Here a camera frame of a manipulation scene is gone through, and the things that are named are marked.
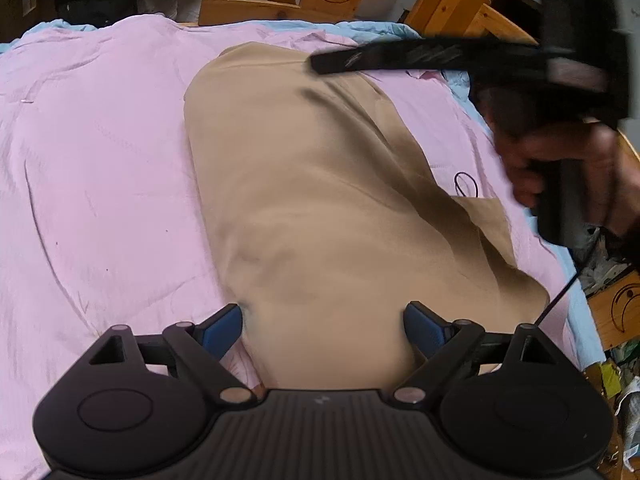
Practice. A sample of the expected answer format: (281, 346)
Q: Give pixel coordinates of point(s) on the light blue bed sheet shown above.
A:
(360, 27)

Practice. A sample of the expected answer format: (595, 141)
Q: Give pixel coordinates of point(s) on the person's right hand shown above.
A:
(615, 180)

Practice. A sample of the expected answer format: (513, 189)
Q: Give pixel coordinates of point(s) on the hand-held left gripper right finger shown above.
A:
(422, 330)

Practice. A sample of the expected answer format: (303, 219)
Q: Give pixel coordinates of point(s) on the tan large garment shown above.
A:
(310, 210)

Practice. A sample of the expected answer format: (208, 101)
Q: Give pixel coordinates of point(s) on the colourful clutter pile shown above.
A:
(617, 390)

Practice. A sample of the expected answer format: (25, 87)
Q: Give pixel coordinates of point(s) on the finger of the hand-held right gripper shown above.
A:
(400, 55)

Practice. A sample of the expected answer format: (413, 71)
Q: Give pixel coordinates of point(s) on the pink blanket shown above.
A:
(100, 160)

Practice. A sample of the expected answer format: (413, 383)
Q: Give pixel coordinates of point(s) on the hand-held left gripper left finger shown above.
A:
(222, 330)

